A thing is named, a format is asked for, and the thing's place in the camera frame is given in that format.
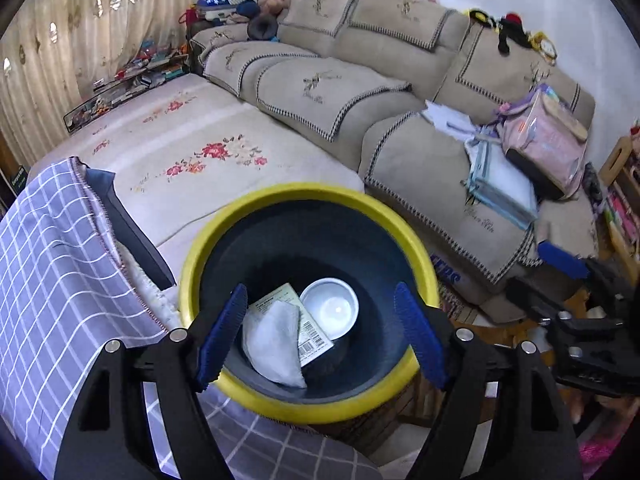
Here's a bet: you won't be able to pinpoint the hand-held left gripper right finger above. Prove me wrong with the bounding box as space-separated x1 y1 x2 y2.
393 282 583 480

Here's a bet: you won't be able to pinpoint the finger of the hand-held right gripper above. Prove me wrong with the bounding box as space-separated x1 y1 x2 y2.
506 277 553 322
537 241 608 283

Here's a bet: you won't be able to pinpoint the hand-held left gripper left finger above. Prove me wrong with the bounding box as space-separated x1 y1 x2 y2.
54 282 249 480

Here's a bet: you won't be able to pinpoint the white tissue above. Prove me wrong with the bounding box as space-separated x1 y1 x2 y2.
241 302 307 389

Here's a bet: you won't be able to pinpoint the green white carton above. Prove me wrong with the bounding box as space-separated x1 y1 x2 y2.
248 282 335 367

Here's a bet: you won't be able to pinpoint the white yogurt tub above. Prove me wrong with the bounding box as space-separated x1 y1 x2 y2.
300 278 360 342

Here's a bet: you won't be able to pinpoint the yellow rimmed black trash bin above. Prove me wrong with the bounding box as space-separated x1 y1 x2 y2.
178 182 442 426

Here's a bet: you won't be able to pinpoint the person's right hand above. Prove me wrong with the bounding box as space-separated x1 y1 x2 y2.
567 389 640 428

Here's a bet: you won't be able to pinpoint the white cardboard box blue print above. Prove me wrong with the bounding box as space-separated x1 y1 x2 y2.
435 260 531 323

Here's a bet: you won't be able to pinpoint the stack of blue folders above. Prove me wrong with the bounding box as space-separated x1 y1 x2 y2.
465 130 540 231

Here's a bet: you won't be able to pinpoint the pink backpack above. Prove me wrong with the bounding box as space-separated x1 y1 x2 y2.
500 85 590 201

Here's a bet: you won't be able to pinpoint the white papers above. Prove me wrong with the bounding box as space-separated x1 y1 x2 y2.
424 101 476 136

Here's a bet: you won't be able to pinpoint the yellow plush toy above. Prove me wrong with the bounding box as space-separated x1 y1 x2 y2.
530 31 558 65

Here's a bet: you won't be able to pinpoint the black mouse plush toy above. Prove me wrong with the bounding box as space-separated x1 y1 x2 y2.
492 11 532 55

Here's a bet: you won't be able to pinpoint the cluttered glass coffee table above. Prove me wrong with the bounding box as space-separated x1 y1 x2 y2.
62 42 191 133

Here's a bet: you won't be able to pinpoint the beige sofa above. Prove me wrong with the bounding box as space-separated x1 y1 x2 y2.
189 0 598 311

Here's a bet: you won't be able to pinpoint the dark round cushion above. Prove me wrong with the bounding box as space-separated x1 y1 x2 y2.
248 14 279 42

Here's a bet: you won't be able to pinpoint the blue star print bag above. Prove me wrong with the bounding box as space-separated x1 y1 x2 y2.
195 0 240 17

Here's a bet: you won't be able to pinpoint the beige patterned curtains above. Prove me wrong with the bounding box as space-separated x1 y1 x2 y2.
0 0 246 161

